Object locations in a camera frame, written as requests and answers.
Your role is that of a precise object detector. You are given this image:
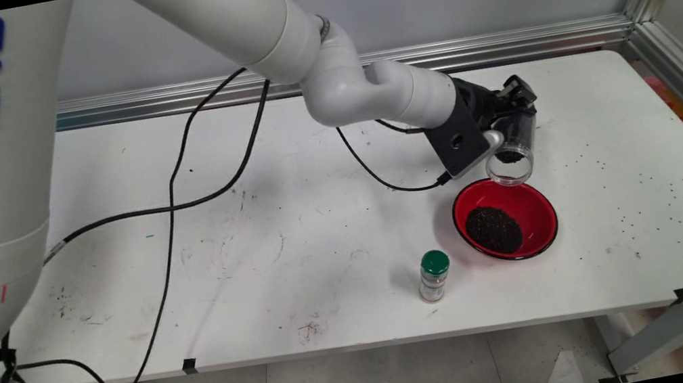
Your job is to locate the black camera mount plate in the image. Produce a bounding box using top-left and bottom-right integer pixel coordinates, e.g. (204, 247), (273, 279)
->
(417, 78), (498, 184)

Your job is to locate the clear jar with black grains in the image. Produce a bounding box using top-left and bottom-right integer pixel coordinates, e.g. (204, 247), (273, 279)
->
(477, 108), (548, 192)

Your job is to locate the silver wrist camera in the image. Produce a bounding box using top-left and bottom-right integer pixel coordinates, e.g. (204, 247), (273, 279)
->
(479, 127), (508, 160)

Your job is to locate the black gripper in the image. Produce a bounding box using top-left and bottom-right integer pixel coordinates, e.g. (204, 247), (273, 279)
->
(453, 66), (542, 135)

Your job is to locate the red bowl with black rim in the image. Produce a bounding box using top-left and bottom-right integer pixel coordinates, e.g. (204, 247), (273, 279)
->
(447, 168), (565, 270)

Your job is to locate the horizontal aluminium frame rail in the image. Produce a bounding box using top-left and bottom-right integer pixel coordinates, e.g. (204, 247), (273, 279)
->
(52, 10), (638, 136)

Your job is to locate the pile of black grains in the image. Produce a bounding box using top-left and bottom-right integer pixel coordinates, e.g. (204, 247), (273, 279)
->
(462, 201), (526, 261)

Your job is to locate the green-capped spice bottle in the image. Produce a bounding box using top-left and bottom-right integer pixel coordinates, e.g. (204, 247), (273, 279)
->
(413, 248), (458, 305)

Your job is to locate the long black cable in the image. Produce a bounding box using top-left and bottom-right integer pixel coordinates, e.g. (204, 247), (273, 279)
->
(0, 40), (468, 383)

